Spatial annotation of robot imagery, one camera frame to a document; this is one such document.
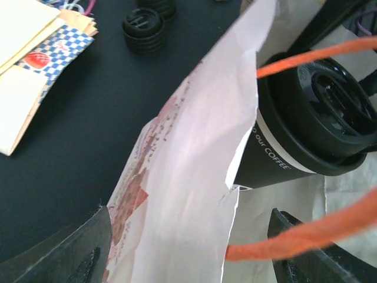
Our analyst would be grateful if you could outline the flat white paper bag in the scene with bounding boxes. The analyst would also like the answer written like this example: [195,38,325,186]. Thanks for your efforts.
[1,65,48,156]

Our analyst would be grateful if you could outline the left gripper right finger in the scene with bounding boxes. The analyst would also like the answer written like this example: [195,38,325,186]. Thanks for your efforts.
[266,208,377,283]

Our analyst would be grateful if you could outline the flat tan paper bag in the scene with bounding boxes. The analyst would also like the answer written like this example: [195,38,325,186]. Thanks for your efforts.
[1,0,65,73]

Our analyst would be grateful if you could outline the white printed paper bag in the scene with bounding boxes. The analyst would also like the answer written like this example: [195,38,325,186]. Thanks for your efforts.
[102,1,376,282]

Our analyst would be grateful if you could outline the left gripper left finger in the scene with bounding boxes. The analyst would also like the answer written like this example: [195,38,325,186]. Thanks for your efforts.
[1,206,112,282]

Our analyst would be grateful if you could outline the black lid stack right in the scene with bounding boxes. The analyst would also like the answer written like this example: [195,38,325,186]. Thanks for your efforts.
[135,0,177,21]

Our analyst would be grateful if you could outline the black lid stack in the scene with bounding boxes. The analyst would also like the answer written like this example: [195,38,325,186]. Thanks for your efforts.
[135,0,177,21]
[122,8,166,54]

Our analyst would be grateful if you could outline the black lid stack left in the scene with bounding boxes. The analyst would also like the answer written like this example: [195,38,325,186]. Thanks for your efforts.
[122,8,166,54]

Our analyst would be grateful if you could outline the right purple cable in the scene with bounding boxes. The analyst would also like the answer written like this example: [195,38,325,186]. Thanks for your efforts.
[355,7,377,36]

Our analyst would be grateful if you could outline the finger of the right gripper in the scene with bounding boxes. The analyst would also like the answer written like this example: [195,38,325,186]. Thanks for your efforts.
[290,0,369,55]

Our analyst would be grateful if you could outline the blue checkered paper bag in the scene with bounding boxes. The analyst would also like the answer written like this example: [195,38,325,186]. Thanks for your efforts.
[15,25,94,101]

